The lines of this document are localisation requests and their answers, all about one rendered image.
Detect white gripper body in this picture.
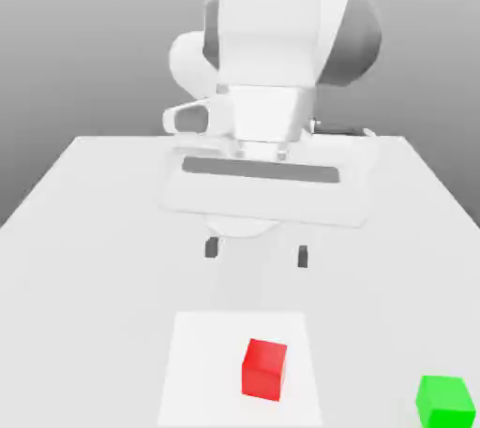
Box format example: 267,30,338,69
156,134,377,239

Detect small red cube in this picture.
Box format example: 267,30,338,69
240,337,289,403

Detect small green cube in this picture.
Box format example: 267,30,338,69
414,374,477,428

